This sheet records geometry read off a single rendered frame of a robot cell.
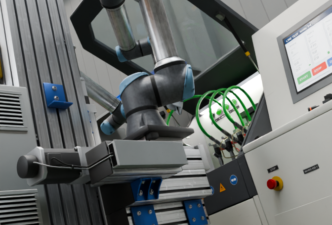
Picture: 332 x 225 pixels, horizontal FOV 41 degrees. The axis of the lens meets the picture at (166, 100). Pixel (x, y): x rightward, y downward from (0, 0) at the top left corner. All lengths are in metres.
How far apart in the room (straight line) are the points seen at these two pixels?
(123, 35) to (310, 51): 0.77
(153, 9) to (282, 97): 0.71
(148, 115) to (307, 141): 0.54
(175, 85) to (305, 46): 0.68
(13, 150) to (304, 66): 1.20
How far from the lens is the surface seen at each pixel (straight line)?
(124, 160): 1.12
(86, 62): 5.98
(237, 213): 1.78
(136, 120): 1.46
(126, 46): 1.87
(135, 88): 1.50
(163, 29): 1.56
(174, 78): 1.50
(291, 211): 1.63
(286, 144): 1.61
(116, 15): 1.72
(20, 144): 1.30
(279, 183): 1.64
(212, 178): 1.85
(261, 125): 1.90
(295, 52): 1.97
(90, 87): 2.07
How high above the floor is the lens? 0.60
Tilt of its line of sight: 21 degrees up
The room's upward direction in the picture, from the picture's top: 16 degrees counter-clockwise
